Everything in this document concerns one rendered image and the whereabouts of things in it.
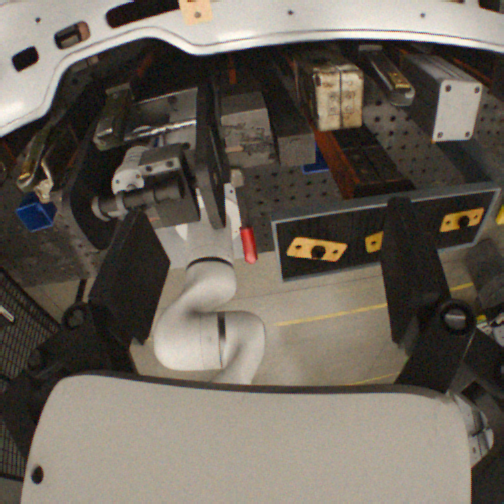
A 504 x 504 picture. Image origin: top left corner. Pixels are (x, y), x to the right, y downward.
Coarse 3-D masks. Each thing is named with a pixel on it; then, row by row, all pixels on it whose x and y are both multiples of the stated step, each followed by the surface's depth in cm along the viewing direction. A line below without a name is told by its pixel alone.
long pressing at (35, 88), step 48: (0, 0) 24; (48, 0) 27; (96, 0) 29; (240, 0) 33; (288, 0) 33; (336, 0) 33; (384, 0) 32; (432, 0) 31; (0, 48) 30; (48, 48) 33; (96, 48) 34; (192, 48) 37; (240, 48) 38; (480, 48) 36; (0, 96) 36; (48, 96) 38
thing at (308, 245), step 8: (296, 240) 44; (304, 240) 44; (312, 240) 44; (320, 240) 44; (328, 240) 45; (288, 248) 45; (296, 248) 45; (304, 248) 45; (312, 248) 45; (320, 248) 45; (328, 248) 46; (336, 248) 46; (344, 248) 46; (296, 256) 46; (304, 256) 47; (312, 256) 45; (320, 256) 45; (328, 256) 47; (336, 256) 47
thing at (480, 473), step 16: (480, 400) 6; (496, 400) 6; (496, 416) 6; (496, 432) 6; (496, 448) 5; (480, 464) 5; (496, 464) 5; (480, 480) 4; (496, 480) 4; (480, 496) 4; (496, 496) 4
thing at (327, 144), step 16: (304, 112) 74; (352, 128) 59; (368, 128) 58; (320, 144) 65; (336, 144) 55; (352, 144) 55; (368, 144) 54; (336, 160) 55; (352, 160) 52; (368, 160) 52; (384, 160) 51; (336, 176) 58; (352, 176) 49; (368, 176) 49; (384, 176) 48; (400, 176) 48; (352, 192) 48; (368, 192) 46; (384, 192) 45
